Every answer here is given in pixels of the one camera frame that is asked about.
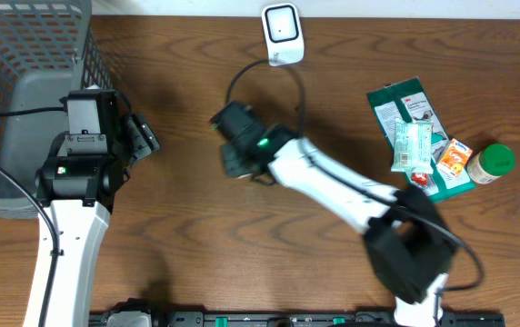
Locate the mint green wipes packet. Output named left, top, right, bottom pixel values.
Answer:
left=391, top=118, right=434, bottom=174

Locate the green 3M package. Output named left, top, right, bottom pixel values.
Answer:
left=366, top=77, right=475, bottom=203

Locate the red stick packet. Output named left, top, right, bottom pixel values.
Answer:
left=411, top=173, right=428, bottom=188

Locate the green lid white jar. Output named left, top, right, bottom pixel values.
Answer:
left=466, top=144, right=515, bottom=184

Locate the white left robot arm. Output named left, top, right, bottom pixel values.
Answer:
left=24, top=114, right=159, bottom=326

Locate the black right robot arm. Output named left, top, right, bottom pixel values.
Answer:
left=217, top=122, right=460, bottom=326

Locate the white barcode scanner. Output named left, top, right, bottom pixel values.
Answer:
left=261, top=3, right=305, bottom=66

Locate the grey plastic mesh basket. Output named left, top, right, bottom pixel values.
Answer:
left=0, top=0, right=114, bottom=220

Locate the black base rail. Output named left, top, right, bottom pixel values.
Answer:
left=89, top=310, right=506, bottom=327

